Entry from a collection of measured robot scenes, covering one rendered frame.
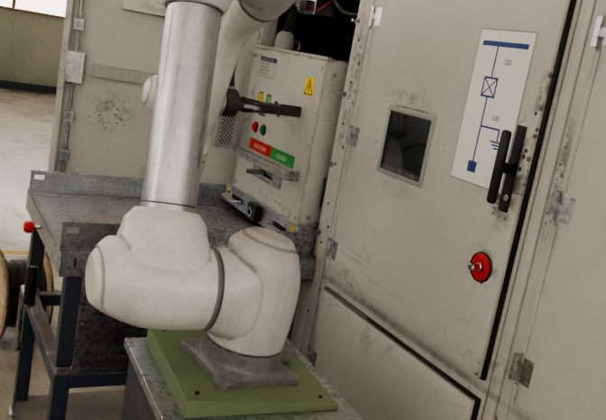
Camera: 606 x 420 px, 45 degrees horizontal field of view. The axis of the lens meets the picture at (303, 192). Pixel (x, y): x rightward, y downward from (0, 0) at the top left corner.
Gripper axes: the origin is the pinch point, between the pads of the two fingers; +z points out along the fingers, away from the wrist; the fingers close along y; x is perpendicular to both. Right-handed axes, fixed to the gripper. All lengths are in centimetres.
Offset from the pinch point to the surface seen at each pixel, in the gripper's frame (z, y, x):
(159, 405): -52, 71, -48
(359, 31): 7.7, 17.0, 24.3
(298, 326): 7, 14, -59
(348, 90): 7.7, 17.1, 8.8
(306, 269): 4.8, 16.9, -41.2
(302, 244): 4.1, 13.8, -34.9
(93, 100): -40, -64, -11
